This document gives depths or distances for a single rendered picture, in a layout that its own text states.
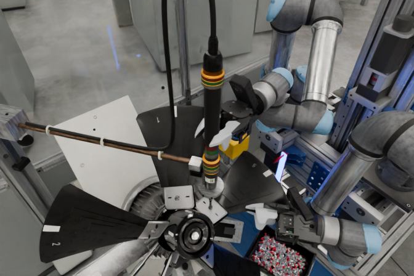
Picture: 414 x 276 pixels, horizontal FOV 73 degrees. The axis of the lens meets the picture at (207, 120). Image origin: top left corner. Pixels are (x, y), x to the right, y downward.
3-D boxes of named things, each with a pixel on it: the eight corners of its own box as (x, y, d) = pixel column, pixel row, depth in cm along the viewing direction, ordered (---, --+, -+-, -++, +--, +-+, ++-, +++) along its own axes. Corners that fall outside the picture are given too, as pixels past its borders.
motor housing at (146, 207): (144, 263, 94) (158, 280, 83) (113, 204, 91) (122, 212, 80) (198, 223, 105) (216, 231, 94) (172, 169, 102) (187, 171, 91)
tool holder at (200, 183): (187, 193, 75) (185, 170, 69) (194, 173, 80) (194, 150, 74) (220, 201, 73) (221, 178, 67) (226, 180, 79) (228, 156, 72)
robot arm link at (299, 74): (315, 104, 129) (323, 79, 120) (285, 99, 132) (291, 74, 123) (315, 90, 138) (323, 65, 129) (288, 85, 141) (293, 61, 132)
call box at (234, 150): (209, 142, 135) (209, 125, 128) (224, 133, 140) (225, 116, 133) (231, 162, 126) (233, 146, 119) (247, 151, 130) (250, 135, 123)
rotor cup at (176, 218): (166, 260, 83) (185, 278, 71) (144, 218, 81) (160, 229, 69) (204, 230, 89) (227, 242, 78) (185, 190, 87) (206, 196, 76)
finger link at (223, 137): (220, 165, 63) (239, 140, 69) (221, 146, 59) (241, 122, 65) (208, 159, 64) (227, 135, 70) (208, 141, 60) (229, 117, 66)
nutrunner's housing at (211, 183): (201, 196, 77) (199, 40, 47) (206, 185, 80) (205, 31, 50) (215, 200, 77) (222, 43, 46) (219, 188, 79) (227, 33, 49)
